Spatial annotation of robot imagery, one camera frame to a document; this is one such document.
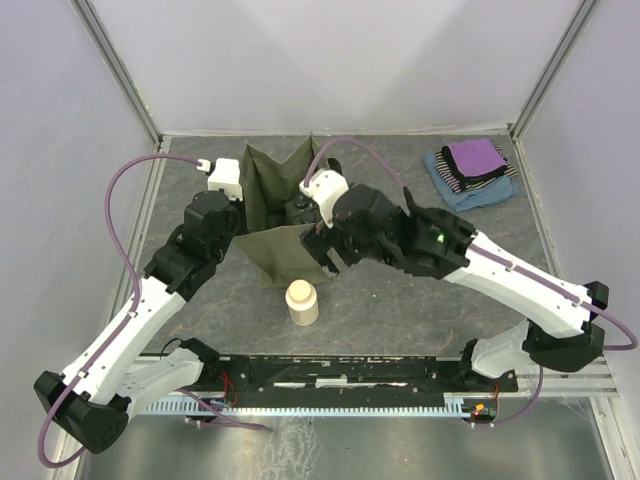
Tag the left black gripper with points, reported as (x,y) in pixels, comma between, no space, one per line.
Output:
(239,207)

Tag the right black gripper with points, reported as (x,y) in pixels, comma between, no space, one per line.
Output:
(324,238)

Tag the olive green canvas bag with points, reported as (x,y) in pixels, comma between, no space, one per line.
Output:
(273,240)

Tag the clear bottle dark label front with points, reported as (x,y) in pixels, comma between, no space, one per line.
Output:
(302,218)

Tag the clear bottle yellow label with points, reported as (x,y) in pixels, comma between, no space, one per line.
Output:
(298,204)

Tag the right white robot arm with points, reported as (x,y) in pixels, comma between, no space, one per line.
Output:
(557,332)

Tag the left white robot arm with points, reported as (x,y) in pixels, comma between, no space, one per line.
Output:
(94,398)

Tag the cream round jar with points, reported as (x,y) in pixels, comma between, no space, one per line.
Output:
(302,302)

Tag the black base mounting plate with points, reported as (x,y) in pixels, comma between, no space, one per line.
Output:
(334,398)

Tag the striped folded cloth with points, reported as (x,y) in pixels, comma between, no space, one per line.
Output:
(459,183)

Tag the purple folded cloth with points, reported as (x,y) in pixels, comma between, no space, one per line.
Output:
(474,158)

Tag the blue folded cloth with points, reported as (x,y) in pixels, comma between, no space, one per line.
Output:
(497,191)

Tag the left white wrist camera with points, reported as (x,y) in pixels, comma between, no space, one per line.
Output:
(223,175)

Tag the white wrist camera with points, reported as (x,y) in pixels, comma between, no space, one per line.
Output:
(324,188)
(223,175)

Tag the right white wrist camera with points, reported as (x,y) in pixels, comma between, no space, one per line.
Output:
(324,188)

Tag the aluminium frame rail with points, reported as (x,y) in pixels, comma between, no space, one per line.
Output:
(210,372)

